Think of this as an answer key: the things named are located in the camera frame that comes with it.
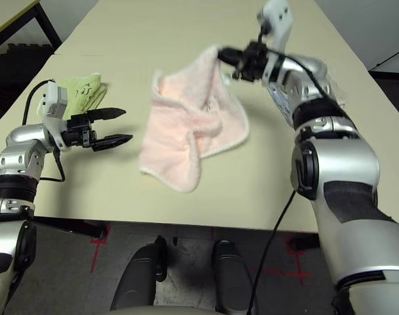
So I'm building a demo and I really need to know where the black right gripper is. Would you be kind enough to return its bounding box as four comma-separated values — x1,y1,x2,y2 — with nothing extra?
217,41,269,83

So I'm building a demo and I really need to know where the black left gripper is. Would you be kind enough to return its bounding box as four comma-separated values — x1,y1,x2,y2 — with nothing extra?
60,107,134,152

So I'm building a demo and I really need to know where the pink fluffy towel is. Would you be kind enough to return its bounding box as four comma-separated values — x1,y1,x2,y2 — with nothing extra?
138,44,249,194

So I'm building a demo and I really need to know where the green folded towel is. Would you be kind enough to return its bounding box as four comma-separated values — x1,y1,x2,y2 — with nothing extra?
38,72,108,121

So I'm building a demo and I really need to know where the light blue folded towel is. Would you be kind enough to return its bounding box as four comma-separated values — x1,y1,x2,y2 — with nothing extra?
268,83,297,127

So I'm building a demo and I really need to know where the beige folded towel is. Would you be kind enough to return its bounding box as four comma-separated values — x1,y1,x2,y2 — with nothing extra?
324,64,347,108

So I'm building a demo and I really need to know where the black foam floor mat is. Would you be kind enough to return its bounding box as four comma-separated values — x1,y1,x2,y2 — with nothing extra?
371,70,399,129
0,42,54,99

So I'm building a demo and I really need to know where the grey right robot leg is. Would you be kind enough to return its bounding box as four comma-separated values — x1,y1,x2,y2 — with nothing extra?
212,241,258,312

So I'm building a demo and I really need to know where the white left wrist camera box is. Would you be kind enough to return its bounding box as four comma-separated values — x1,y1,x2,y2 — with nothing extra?
38,80,69,150

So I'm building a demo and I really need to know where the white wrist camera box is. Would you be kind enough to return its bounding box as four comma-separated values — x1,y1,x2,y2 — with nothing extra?
257,0,294,81
38,80,69,150

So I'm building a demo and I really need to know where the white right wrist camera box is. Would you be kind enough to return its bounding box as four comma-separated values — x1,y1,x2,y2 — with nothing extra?
257,0,294,81

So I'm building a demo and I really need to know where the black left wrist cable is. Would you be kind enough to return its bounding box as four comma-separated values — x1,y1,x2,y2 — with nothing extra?
22,80,66,183

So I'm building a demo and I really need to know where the yellow-edged table with black frame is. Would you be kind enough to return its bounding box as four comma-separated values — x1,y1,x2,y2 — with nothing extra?
0,0,62,55

